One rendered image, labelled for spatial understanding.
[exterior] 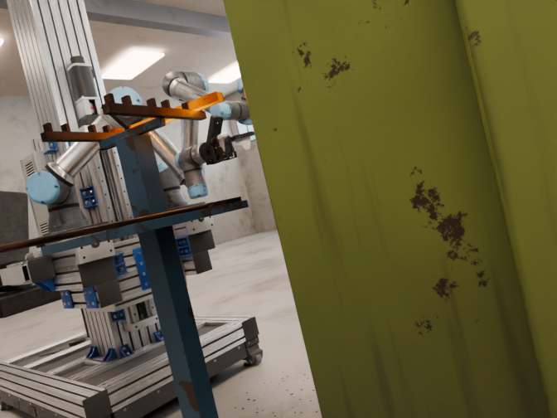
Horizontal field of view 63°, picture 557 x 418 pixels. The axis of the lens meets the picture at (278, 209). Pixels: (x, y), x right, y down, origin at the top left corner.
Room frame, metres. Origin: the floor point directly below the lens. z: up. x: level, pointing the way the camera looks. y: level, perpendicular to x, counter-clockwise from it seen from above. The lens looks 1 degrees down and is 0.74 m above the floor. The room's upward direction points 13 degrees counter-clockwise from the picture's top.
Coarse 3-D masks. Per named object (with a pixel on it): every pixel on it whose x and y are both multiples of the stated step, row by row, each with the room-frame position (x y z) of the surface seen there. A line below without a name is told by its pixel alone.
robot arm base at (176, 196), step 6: (168, 192) 2.11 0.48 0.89; (174, 192) 2.12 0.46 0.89; (180, 192) 2.15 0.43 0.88; (168, 198) 2.11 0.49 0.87; (174, 198) 2.11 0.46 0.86; (180, 198) 2.13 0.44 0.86; (168, 204) 2.10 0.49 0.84; (174, 204) 2.10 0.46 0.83; (180, 204) 2.11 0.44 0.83; (186, 204) 2.15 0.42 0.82
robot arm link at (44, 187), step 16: (96, 128) 1.67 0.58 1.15; (112, 128) 1.68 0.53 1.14; (80, 144) 1.66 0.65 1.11; (96, 144) 1.67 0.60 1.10; (64, 160) 1.65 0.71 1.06; (80, 160) 1.66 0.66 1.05; (32, 176) 1.61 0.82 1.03; (48, 176) 1.61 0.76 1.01; (64, 176) 1.64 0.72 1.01; (32, 192) 1.61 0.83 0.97; (48, 192) 1.61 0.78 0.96; (64, 192) 1.67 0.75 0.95
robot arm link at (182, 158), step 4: (188, 148) 1.72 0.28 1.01; (180, 152) 1.75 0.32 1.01; (184, 152) 1.72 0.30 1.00; (188, 152) 1.70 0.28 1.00; (176, 156) 1.76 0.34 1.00; (180, 156) 1.73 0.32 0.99; (184, 156) 1.72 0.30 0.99; (188, 156) 1.70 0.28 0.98; (176, 160) 1.75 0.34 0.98; (180, 160) 1.73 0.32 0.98; (184, 160) 1.72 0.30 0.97; (188, 160) 1.71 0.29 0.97; (192, 160) 1.70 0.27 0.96; (176, 164) 1.76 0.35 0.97; (180, 164) 1.74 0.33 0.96; (184, 164) 1.72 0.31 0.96; (188, 164) 1.72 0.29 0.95; (192, 164) 1.72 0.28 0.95; (196, 164) 1.72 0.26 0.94; (200, 164) 1.72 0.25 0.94; (180, 168) 1.76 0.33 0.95; (184, 168) 1.73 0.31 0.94; (188, 168) 1.72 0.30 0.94
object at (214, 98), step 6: (204, 96) 1.12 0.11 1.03; (210, 96) 1.12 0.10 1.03; (216, 96) 1.11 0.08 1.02; (222, 96) 1.13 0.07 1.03; (192, 102) 1.14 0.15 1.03; (198, 102) 1.13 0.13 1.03; (204, 102) 1.13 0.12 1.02; (210, 102) 1.12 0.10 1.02; (216, 102) 1.13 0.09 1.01; (174, 108) 1.17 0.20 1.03; (180, 108) 1.16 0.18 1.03; (192, 108) 1.14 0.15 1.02; (198, 108) 1.14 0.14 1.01; (204, 108) 1.16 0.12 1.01; (144, 120) 1.22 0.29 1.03; (168, 120) 1.20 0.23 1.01; (132, 126) 1.24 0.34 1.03; (114, 132) 1.27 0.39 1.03; (120, 132) 1.27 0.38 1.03
